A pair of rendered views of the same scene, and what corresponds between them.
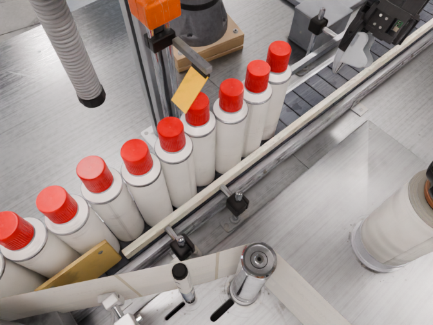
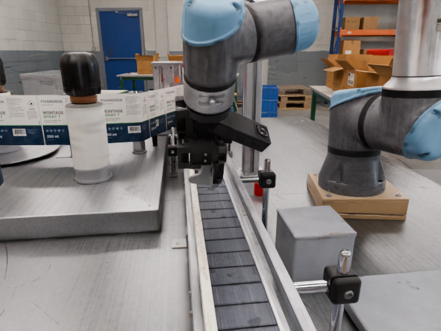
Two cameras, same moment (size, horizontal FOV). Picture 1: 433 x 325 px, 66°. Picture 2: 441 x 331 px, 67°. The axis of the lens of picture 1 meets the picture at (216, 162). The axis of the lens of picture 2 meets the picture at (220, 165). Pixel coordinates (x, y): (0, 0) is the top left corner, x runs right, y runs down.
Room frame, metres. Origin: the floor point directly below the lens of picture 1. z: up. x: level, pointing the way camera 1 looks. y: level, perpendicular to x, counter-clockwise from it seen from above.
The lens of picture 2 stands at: (0.86, -0.74, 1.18)
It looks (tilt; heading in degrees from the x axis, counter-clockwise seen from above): 19 degrees down; 124
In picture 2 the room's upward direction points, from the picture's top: straight up
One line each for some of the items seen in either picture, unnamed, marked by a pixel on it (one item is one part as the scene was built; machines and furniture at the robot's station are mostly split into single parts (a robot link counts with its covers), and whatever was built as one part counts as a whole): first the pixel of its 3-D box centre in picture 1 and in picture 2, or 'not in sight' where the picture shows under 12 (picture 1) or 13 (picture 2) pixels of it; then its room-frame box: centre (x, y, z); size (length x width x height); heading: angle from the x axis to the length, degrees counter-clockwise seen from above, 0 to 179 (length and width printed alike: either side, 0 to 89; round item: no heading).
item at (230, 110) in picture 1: (229, 131); not in sight; (0.31, -0.02, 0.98); 0.05 x 0.05 x 0.20
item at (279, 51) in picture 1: (269, 95); not in sight; (0.38, -0.09, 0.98); 0.05 x 0.05 x 0.20
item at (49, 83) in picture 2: not in sight; (65, 85); (-1.84, 0.91, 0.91); 0.60 x 0.40 x 0.22; 123
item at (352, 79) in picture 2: not in sight; (363, 76); (0.17, 2.58, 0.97); 0.45 x 0.38 x 0.37; 33
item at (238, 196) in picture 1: (237, 206); (172, 155); (0.22, -0.04, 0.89); 0.03 x 0.03 x 0.12; 41
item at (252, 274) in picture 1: (250, 277); (137, 122); (0.09, -0.05, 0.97); 0.05 x 0.05 x 0.19
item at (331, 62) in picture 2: not in sight; (341, 71); (-0.23, 3.36, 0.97); 0.45 x 0.40 x 0.37; 32
